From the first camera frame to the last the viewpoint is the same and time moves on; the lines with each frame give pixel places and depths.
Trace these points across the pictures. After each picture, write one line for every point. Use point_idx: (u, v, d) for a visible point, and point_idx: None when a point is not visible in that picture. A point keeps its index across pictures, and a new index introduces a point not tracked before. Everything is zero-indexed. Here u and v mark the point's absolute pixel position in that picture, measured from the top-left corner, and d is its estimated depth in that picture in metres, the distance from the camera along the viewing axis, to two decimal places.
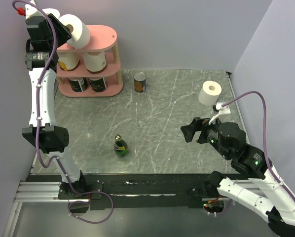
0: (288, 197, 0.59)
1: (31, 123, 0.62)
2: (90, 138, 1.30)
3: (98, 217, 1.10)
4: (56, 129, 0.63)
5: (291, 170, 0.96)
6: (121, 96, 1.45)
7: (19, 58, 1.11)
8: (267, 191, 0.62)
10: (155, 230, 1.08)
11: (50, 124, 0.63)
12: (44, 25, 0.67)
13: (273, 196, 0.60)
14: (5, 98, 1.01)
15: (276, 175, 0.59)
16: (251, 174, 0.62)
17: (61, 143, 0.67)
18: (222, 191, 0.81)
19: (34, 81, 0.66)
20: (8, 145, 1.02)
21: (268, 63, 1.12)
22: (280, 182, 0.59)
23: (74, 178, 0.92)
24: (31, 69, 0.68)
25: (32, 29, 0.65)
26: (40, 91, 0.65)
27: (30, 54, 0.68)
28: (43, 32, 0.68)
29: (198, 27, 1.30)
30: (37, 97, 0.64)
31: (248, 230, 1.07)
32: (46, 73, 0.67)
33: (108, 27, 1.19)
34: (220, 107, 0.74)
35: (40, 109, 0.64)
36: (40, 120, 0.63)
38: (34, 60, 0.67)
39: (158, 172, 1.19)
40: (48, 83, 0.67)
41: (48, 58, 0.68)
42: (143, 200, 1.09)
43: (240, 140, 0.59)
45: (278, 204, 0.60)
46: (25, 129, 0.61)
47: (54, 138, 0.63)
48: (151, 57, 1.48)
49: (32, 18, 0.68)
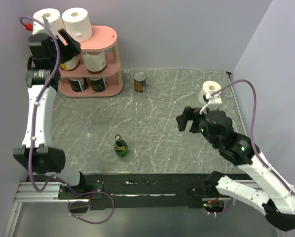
0: (279, 183, 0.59)
1: (24, 143, 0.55)
2: (91, 138, 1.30)
3: (95, 218, 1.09)
4: (51, 151, 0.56)
5: (290, 170, 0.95)
6: (122, 96, 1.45)
7: (18, 59, 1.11)
8: (256, 178, 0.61)
10: (155, 229, 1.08)
11: (44, 145, 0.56)
12: (47, 42, 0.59)
13: (265, 184, 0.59)
14: (5, 98, 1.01)
15: (266, 161, 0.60)
16: (238, 160, 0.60)
17: (56, 165, 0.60)
18: (221, 190, 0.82)
19: (32, 98, 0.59)
20: (8, 145, 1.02)
21: (268, 63, 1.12)
22: (269, 167, 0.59)
23: (74, 182, 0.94)
24: (31, 86, 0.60)
25: (33, 45, 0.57)
26: (37, 108, 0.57)
27: (31, 71, 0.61)
28: (46, 49, 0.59)
29: (198, 26, 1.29)
30: (33, 115, 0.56)
31: (247, 230, 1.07)
32: (46, 91, 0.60)
33: (109, 28, 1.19)
34: (210, 96, 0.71)
35: (35, 128, 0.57)
36: (33, 140, 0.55)
38: (34, 78, 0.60)
39: (158, 172, 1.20)
40: (47, 101, 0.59)
41: (50, 75, 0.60)
42: (143, 200, 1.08)
43: (226, 127, 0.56)
45: (270, 192, 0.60)
46: (16, 150, 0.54)
47: (48, 161, 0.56)
48: (151, 57, 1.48)
49: (36, 34, 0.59)
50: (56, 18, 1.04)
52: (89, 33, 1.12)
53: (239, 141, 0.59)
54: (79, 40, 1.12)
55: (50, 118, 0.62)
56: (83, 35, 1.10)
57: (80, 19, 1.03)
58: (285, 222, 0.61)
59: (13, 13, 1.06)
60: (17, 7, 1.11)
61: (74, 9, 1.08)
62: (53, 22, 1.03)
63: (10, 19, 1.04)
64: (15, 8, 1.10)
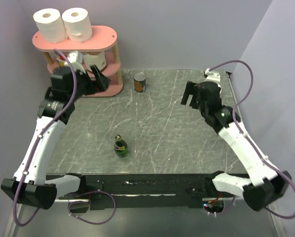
0: (251, 149, 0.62)
1: (16, 176, 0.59)
2: (90, 138, 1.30)
3: (97, 218, 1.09)
4: (39, 188, 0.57)
5: (291, 171, 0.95)
6: (121, 96, 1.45)
7: (18, 58, 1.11)
8: (233, 145, 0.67)
10: (155, 230, 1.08)
11: (33, 182, 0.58)
12: (68, 78, 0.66)
13: (238, 148, 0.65)
14: (5, 98, 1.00)
15: (242, 128, 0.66)
16: (217, 126, 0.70)
17: (43, 203, 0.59)
18: (220, 186, 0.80)
19: (38, 130, 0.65)
20: (8, 145, 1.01)
21: (268, 63, 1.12)
22: (244, 133, 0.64)
23: (74, 189, 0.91)
24: (41, 116, 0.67)
25: (55, 79, 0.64)
26: (38, 141, 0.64)
27: (47, 101, 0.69)
28: (65, 84, 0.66)
29: (197, 26, 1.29)
30: (33, 147, 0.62)
31: (247, 230, 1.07)
32: (53, 124, 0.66)
33: (109, 28, 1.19)
34: (208, 72, 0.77)
35: (30, 163, 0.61)
36: (24, 175, 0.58)
38: (46, 109, 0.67)
39: (158, 172, 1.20)
40: (51, 135, 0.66)
41: (60, 109, 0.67)
42: (142, 200, 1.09)
43: (211, 93, 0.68)
45: (242, 158, 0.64)
46: (6, 181, 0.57)
47: (33, 198, 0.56)
48: (151, 57, 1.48)
49: (61, 68, 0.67)
50: (56, 18, 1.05)
52: (89, 33, 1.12)
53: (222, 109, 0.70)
54: (79, 40, 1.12)
55: (48, 154, 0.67)
56: (83, 35, 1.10)
57: (79, 19, 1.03)
58: (257, 197, 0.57)
59: (13, 13, 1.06)
60: (17, 6, 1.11)
61: (75, 9, 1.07)
62: (53, 22, 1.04)
63: (10, 19, 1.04)
64: (15, 8, 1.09)
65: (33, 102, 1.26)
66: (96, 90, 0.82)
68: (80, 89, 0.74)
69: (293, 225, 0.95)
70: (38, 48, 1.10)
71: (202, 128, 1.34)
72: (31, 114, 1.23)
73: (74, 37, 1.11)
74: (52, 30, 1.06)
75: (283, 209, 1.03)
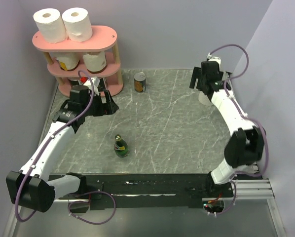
0: (233, 107, 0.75)
1: (22, 169, 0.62)
2: (90, 138, 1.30)
3: (98, 218, 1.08)
4: (43, 184, 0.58)
5: (291, 170, 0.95)
6: (121, 96, 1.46)
7: (18, 58, 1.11)
8: (221, 106, 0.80)
10: (155, 230, 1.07)
11: (38, 176, 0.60)
12: (84, 92, 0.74)
13: (222, 108, 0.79)
14: (4, 97, 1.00)
15: (229, 93, 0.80)
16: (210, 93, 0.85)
17: (42, 203, 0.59)
18: (218, 181, 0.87)
19: (51, 131, 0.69)
20: (8, 145, 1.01)
21: (267, 64, 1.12)
22: (230, 96, 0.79)
23: (74, 189, 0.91)
24: (55, 121, 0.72)
25: (73, 92, 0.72)
26: (50, 140, 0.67)
27: (62, 110, 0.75)
28: (80, 97, 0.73)
29: (197, 26, 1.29)
30: (44, 145, 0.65)
31: (248, 230, 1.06)
32: (65, 128, 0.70)
33: (109, 28, 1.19)
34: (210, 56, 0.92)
35: (39, 159, 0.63)
36: (32, 168, 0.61)
38: (60, 116, 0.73)
39: (158, 172, 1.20)
40: (61, 137, 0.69)
41: (74, 117, 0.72)
42: (143, 200, 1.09)
43: (210, 65, 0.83)
45: (225, 116, 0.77)
46: (12, 173, 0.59)
47: (34, 194, 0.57)
48: (151, 57, 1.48)
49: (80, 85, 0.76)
50: (56, 18, 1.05)
52: (90, 33, 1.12)
53: (217, 80, 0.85)
54: (80, 41, 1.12)
55: (56, 155, 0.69)
56: (83, 35, 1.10)
57: (79, 19, 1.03)
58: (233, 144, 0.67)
59: (13, 12, 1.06)
60: (17, 6, 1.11)
61: (75, 9, 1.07)
62: (53, 22, 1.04)
63: (10, 19, 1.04)
64: (15, 8, 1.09)
65: (33, 101, 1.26)
66: (104, 111, 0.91)
68: (92, 107, 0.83)
69: (293, 225, 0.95)
70: (38, 48, 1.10)
71: (202, 128, 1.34)
72: (31, 114, 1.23)
73: (74, 37, 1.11)
74: (52, 30, 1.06)
75: (283, 209, 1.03)
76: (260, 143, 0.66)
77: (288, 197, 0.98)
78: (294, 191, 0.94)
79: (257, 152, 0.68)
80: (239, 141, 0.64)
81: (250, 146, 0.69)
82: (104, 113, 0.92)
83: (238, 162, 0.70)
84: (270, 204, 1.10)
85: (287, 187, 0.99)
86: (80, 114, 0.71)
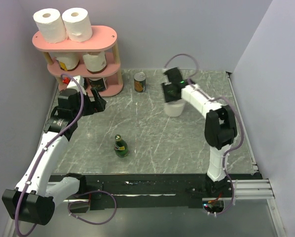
0: (201, 96, 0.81)
1: (18, 186, 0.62)
2: (91, 138, 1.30)
3: (97, 218, 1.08)
4: (40, 199, 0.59)
5: (293, 171, 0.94)
6: (122, 96, 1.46)
7: (18, 59, 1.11)
8: (191, 99, 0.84)
10: (156, 231, 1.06)
11: (35, 191, 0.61)
12: (72, 97, 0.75)
13: (192, 99, 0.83)
14: (4, 97, 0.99)
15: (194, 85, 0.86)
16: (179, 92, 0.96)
17: (41, 217, 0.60)
18: (216, 177, 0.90)
19: (44, 143, 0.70)
20: (8, 145, 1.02)
21: (267, 64, 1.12)
22: (196, 88, 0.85)
23: (75, 189, 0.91)
24: (47, 132, 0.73)
25: (62, 98, 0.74)
26: (43, 153, 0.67)
27: (53, 119, 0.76)
28: (70, 103, 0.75)
29: (197, 26, 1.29)
30: (37, 159, 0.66)
31: (248, 230, 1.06)
32: (57, 138, 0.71)
33: (109, 28, 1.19)
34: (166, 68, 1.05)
35: (34, 174, 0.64)
36: (28, 185, 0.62)
38: (52, 125, 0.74)
39: (158, 172, 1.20)
40: (55, 148, 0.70)
41: (66, 125, 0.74)
42: (143, 200, 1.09)
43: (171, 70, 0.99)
45: (197, 105, 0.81)
46: (8, 191, 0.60)
47: (33, 211, 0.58)
48: (151, 57, 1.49)
49: (68, 90, 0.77)
50: (56, 18, 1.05)
52: (90, 33, 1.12)
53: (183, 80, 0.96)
54: (79, 41, 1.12)
55: (53, 167, 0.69)
56: (83, 35, 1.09)
57: (80, 19, 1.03)
58: (210, 126, 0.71)
59: (12, 13, 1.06)
60: (17, 6, 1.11)
61: (75, 9, 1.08)
62: (53, 22, 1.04)
63: (11, 19, 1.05)
64: (16, 9, 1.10)
65: (34, 102, 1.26)
66: (95, 110, 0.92)
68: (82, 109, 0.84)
69: (294, 225, 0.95)
70: (38, 48, 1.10)
71: (202, 128, 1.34)
72: (32, 114, 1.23)
73: (74, 37, 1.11)
74: (53, 30, 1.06)
75: (283, 209, 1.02)
76: (232, 118, 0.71)
77: (288, 197, 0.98)
78: (294, 190, 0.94)
79: (233, 128, 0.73)
80: (212, 121, 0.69)
81: (226, 125, 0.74)
82: (94, 111, 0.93)
83: (220, 142, 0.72)
84: (270, 204, 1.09)
85: (287, 187, 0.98)
86: (73, 121, 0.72)
